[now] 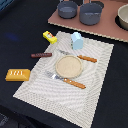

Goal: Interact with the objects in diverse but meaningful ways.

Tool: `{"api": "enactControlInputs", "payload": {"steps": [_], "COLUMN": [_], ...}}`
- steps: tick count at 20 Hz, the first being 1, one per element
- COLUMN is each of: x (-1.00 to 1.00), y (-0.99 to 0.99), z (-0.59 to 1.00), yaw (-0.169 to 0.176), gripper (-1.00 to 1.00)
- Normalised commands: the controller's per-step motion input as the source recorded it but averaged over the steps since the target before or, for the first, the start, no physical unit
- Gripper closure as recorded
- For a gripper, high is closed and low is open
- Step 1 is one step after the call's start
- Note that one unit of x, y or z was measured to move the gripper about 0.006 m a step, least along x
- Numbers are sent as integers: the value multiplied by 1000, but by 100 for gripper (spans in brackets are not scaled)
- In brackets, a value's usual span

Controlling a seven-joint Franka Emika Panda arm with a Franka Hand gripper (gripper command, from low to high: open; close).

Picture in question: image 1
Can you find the round wooden plate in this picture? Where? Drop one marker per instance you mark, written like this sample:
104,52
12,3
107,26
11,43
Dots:
69,66

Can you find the brown toy sausage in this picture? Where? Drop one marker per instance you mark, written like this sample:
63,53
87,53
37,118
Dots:
39,55

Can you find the knife with wooden handle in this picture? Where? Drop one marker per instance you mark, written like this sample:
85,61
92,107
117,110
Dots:
79,56

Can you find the beige woven placemat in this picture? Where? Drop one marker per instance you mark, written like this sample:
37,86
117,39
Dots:
68,106

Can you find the fork with wooden handle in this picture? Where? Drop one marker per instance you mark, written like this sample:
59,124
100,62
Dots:
66,80

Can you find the orange toy bread loaf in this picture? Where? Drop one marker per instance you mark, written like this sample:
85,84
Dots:
18,75

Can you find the yellow toy butter box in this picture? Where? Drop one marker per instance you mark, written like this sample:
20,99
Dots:
47,35

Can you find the beige bowl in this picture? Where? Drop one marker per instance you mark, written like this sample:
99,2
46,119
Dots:
123,16

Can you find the light blue milk carton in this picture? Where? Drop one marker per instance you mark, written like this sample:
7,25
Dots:
76,41

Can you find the grey pot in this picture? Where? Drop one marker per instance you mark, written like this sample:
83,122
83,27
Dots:
90,13
67,9

